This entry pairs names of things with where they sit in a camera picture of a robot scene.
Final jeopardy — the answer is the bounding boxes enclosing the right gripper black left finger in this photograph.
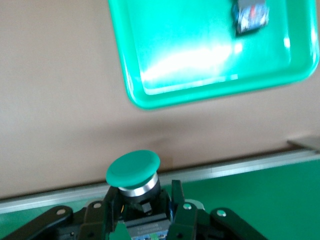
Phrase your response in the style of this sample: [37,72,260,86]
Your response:
[0,186,124,240]

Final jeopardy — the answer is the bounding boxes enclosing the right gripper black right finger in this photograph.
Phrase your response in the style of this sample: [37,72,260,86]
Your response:
[166,179,270,240]

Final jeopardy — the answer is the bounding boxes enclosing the green mushroom push button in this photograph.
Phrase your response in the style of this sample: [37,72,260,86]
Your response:
[105,149,173,240]
[231,0,270,37]

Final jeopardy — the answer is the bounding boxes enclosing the green belt conveyor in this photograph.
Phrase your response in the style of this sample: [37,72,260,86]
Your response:
[0,134,320,240]

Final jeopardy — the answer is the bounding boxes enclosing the green plastic tray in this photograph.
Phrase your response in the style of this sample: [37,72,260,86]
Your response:
[107,0,320,110]

